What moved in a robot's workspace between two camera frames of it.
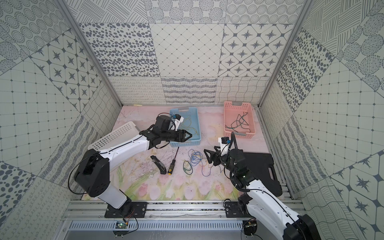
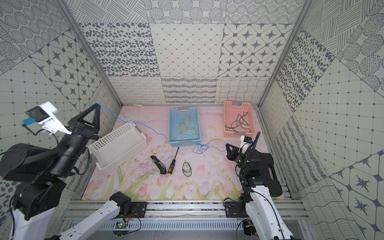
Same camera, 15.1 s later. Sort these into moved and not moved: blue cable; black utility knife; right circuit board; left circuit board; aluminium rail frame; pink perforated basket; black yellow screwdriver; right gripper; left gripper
Moved: blue cable; right gripper; left gripper
Not moved: right circuit board; black yellow screwdriver; aluminium rail frame; pink perforated basket; left circuit board; black utility knife
